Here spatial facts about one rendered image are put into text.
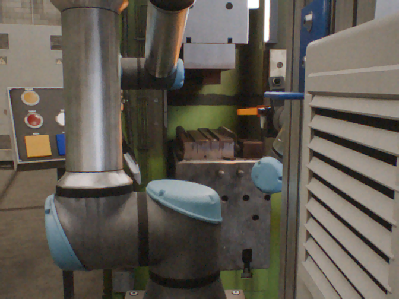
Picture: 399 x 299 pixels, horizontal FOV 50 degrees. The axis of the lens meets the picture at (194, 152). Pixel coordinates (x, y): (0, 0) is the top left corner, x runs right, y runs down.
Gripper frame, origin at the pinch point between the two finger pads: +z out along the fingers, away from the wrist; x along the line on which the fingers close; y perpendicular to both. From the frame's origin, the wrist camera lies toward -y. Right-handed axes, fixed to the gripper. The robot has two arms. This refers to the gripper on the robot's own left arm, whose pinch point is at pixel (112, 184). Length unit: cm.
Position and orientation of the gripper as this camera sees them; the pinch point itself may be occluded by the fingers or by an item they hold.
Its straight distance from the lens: 120.6
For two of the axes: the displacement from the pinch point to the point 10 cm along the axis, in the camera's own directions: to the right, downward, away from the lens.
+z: 0.0, 9.9, 1.5
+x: 10.0, 0.0, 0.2
